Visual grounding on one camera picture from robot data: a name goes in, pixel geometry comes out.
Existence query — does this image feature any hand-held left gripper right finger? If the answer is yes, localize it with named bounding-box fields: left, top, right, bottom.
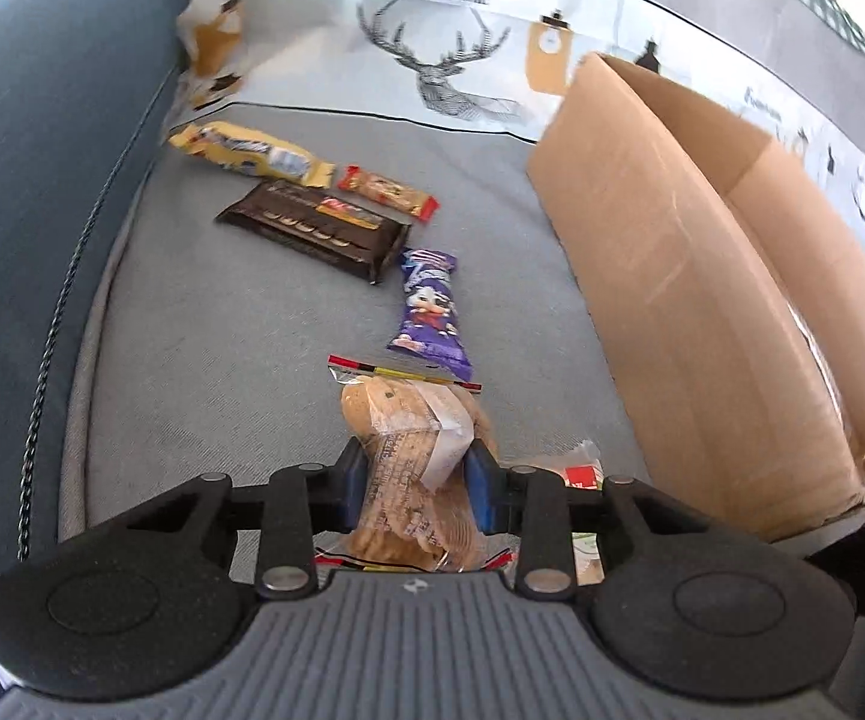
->
left=464, top=441, right=711, bottom=599

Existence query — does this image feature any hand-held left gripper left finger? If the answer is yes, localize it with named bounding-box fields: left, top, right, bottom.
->
left=98, top=436, right=368, bottom=601

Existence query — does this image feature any clear bag of round crackers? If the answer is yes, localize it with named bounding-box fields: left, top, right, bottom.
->
left=313, top=354, right=516, bottom=575

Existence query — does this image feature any clear bag of white snacks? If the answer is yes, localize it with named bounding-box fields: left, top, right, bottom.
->
left=537, top=439, right=606, bottom=587

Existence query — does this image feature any purple snack packet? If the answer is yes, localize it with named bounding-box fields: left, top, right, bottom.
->
left=386, top=246, right=473, bottom=383

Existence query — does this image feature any dark brown biscuit packet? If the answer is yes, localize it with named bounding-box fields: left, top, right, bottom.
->
left=214, top=180, right=413, bottom=286

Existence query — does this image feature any small orange red snack packet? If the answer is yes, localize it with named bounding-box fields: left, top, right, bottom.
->
left=337, top=163, right=440, bottom=224

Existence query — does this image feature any cardboard box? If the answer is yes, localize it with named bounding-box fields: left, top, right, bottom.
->
left=526, top=51, right=865, bottom=541

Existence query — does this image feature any yellow snack bar packet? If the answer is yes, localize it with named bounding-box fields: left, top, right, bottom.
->
left=167, top=122, right=338, bottom=188

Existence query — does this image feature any grey deer printed cloth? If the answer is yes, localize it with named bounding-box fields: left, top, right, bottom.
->
left=58, top=0, right=865, bottom=720

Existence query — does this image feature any blue sofa armrest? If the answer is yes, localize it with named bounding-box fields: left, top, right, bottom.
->
left=0, top=0, right=194, bottom=698

